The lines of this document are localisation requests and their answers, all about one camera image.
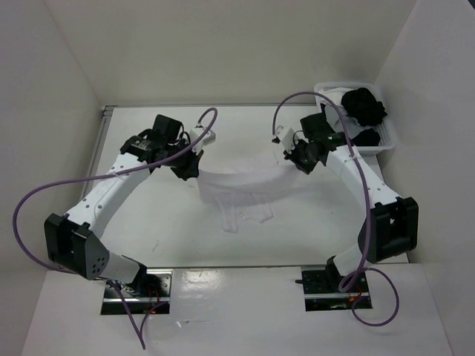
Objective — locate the white tank top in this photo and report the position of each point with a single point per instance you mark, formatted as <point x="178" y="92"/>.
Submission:
<point x="246" y="189"/>

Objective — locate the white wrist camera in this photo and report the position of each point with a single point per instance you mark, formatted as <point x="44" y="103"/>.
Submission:
<point x="285" y="137"/>
<point x="202" y="136"/>

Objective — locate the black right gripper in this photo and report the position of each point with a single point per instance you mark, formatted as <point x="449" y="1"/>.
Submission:
<point x="306" y="168"/>

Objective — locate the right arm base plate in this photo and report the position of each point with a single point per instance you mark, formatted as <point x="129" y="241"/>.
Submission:
<point x="321" y="296"/>

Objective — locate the black garment in basket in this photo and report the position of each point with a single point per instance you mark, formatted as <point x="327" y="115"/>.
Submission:
<point x="361" y="112"/>

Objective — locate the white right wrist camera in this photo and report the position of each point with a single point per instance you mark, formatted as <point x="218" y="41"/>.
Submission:
<point x="285" y="137"/>

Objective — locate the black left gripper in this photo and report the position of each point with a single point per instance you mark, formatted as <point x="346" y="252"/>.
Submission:
<point x="191" y="170"/>

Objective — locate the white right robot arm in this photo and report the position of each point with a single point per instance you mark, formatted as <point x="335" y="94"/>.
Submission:
<point x="391" y="222"/>

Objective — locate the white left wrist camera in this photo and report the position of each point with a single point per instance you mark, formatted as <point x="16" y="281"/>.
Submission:
<point x="202" y="136"/>

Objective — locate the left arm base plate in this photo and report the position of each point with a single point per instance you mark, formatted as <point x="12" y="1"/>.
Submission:
<point x="154" y="298"/>

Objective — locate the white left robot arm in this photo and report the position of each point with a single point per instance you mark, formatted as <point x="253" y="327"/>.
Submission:
<point x="73" y="239"/>

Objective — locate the white garment in basket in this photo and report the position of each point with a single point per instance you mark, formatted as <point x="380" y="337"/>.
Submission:
<point x="335" y="94"/>

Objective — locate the white plastic laundry basket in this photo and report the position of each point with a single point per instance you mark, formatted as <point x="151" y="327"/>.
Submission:
<point x="386" y="131"/>

